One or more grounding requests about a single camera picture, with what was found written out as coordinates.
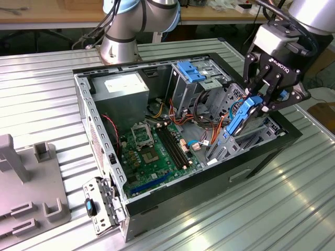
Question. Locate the grey power supply unit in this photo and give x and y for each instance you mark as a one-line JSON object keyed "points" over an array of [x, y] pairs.
{"points": [[123, 102]]}

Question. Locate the blue expansion slot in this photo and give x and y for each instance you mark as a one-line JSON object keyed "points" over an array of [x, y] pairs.
{"points": [[151, 183]]}

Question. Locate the grey metal optical drive cage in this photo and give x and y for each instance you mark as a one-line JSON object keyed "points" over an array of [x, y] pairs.
{"points": [[180, 91]]}

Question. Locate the grey parts rack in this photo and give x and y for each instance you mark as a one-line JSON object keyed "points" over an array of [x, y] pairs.
{"points": [[31, 188]]}

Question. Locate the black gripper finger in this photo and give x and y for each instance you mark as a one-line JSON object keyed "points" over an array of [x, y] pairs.
{"points": [[248, 75], [298, 96]]}

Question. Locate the metal expansion bracket panel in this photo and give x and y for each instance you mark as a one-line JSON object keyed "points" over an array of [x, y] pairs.
{"points": [[104, 217]]}

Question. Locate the grey metal disk bay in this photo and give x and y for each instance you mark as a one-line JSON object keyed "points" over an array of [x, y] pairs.
{"points": [[227, 149]]}

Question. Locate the brown cardboard box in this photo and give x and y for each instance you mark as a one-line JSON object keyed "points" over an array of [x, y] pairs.
{"points": [[324, 115]]}

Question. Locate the black open PC case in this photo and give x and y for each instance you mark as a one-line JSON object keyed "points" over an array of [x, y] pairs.
{"points": [[209, 183]]}

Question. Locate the black clip with blue band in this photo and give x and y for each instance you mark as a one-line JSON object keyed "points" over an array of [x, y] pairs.
{"points": [[90, 206]]}

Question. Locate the wooden desk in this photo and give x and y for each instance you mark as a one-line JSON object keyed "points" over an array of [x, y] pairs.
{"points": [[65, 15]]}

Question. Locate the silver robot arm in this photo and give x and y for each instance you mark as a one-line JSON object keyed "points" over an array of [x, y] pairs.
{"points": [[115, 49]]}

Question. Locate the black RAM slot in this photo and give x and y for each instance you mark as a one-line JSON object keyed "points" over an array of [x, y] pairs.
{"points": [[170, 147], [178, 145]]}

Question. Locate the green motherboard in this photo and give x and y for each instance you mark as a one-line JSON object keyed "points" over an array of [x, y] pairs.
{"points": [[138, 167]]}

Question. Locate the blue plastic drive bracket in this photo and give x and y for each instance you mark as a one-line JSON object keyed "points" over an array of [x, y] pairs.
{"points": [[191, 72]]}

